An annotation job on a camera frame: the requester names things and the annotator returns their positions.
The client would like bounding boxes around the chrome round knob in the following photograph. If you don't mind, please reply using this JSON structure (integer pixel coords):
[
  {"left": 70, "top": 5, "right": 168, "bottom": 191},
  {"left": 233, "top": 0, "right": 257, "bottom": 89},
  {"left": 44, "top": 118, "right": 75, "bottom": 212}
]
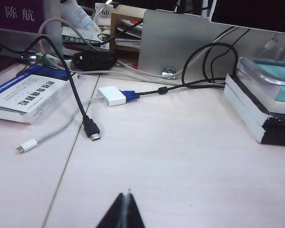
[{"left": 161, "top": 67, "right": 177, "bottom": 79}]

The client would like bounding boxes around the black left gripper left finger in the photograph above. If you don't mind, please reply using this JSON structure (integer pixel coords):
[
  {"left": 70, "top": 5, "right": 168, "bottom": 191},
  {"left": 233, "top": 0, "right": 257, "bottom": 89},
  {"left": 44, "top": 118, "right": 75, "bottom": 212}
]
[{"left": 96, "top": 192, "right": 126, "bottom": 228}]

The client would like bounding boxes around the white video adapter with cable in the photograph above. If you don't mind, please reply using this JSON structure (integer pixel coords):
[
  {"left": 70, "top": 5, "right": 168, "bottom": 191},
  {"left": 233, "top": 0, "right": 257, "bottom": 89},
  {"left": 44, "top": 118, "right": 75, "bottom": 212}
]
[{"left": 15, "top": 86, "right": 127, "bottom": 154}]

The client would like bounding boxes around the grey monitor stand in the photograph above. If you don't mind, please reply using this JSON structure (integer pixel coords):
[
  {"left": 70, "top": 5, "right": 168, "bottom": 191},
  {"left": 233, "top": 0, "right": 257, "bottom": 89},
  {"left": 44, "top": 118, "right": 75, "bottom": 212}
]
[{"left": 0, "top": 27, "right": 64, "bottom": 76}]

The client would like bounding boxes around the green cover book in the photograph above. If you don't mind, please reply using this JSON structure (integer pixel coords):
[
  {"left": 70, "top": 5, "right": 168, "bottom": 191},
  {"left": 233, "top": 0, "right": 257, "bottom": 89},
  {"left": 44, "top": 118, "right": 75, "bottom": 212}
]
[{"left": 61, "top": 25, "right": 110, "bottom": 52}]

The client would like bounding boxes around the black HDMI cable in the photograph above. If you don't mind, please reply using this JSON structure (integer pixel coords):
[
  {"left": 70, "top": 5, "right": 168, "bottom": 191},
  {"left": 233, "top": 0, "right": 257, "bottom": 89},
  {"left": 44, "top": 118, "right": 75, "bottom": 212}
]
[{"left": 0, "top": 35, "right": 101, "bottom": 142}]

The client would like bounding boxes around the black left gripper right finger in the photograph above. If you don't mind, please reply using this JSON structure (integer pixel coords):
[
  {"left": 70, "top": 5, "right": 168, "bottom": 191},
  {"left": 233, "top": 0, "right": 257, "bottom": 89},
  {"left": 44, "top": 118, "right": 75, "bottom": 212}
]
[{"left": 125, "top": 192, "right": 146, "bottom": 228}]

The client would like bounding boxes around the purple name sign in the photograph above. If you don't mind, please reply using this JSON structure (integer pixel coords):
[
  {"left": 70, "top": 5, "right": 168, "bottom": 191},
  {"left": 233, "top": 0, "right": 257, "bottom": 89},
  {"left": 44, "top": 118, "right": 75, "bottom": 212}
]
[{"left": 0, "top": 0, "right": 45, "bottom": 34}]

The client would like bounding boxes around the white cosmetic tube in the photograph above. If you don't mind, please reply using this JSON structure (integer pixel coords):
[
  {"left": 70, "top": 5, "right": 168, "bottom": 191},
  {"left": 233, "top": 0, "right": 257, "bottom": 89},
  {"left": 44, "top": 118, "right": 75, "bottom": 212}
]
[{"left": 60, "top": 0, "right": 103, "bottom": 34}]

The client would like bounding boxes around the thick grey cable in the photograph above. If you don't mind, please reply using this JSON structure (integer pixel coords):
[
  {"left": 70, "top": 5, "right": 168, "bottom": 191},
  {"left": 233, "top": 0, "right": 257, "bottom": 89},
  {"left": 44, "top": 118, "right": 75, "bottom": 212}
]
[{"left": 38, "top": 18, "right": 110, "bottom": 62}]

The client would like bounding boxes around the large black AOC monitor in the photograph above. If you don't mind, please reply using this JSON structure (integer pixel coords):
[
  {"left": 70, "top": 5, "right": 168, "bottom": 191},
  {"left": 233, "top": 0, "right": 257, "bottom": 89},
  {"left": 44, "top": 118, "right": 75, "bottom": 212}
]
[{"left": 210, "top": 0, "right": 285, "bottom": 36}]

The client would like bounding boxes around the small green white box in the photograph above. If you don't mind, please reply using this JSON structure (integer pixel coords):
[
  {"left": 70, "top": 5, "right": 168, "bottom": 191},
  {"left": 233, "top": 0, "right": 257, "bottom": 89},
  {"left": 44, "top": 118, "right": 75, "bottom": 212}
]
[{"left": 35, "top": 52, "right": 73, "bottom": 69}]

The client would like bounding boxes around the white cover book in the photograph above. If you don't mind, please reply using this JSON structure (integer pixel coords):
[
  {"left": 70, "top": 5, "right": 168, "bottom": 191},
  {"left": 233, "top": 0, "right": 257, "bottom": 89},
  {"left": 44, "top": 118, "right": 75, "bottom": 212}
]
[{"left": 235, "top": 68, "right": 285, "bottom": 116}]

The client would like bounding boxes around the white and blue medicine box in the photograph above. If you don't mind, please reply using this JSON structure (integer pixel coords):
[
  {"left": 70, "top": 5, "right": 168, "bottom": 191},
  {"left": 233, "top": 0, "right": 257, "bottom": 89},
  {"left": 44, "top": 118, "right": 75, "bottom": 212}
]
[{"left": 0, "top": 63, "right": 78, "bottom": 124}]

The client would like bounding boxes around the black VGA cable blue plug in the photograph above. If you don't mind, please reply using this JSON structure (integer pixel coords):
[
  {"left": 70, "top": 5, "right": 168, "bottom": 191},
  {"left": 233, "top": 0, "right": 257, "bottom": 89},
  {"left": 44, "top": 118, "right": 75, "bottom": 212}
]
[{"left": 120, "top": 42, "right": 240, "bottom": 103}]

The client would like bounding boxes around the wooden desk organiser box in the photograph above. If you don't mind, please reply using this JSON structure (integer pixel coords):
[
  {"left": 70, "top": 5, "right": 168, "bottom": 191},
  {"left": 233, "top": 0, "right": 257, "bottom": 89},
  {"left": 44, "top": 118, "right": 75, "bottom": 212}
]
[{"left": 110, "top": 5, "right": 149, "bottom": 53}]

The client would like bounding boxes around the white printed paper cup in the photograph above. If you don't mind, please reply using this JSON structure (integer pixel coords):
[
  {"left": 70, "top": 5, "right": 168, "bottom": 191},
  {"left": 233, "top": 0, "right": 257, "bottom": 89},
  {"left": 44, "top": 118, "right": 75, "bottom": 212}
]
[{"left": 94, "top": 2, "right": 114, "bottom": 26}]

